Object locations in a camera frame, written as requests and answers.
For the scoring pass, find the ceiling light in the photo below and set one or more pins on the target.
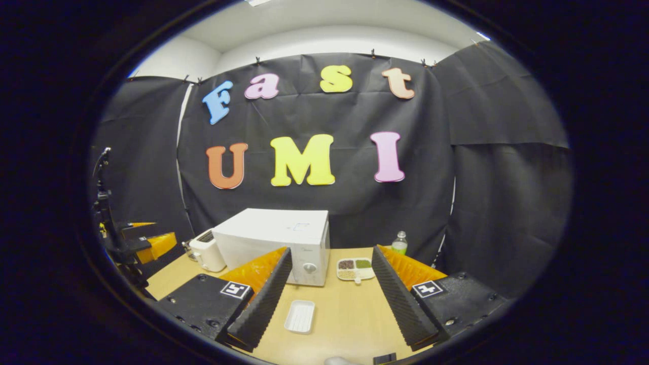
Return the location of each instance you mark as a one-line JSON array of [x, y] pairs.
[[482, 36], [257, 2]]

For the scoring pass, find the white toaster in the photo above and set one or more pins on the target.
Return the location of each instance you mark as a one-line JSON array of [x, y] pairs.
[[208, 253]]

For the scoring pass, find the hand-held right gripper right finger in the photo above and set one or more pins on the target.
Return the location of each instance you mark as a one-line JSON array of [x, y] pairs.
[[400, 304]]

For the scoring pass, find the green drink bottle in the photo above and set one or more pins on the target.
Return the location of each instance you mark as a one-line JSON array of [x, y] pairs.
[[399, 246]]

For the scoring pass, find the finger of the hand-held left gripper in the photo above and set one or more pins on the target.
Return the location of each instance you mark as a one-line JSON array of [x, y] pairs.
[[134, 229], [161, 244]]

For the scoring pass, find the white divided plate with grains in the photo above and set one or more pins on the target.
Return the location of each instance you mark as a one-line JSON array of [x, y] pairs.
[[350, 276]]

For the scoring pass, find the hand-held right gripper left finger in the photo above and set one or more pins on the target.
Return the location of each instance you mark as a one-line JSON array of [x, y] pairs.
[[263, 304]]

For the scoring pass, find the white microwave oven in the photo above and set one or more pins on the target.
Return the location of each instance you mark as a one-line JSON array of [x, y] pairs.
[[268, 228]]

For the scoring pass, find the white rectangular tray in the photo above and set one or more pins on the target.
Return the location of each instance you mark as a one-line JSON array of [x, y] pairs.
[[299, 317]]

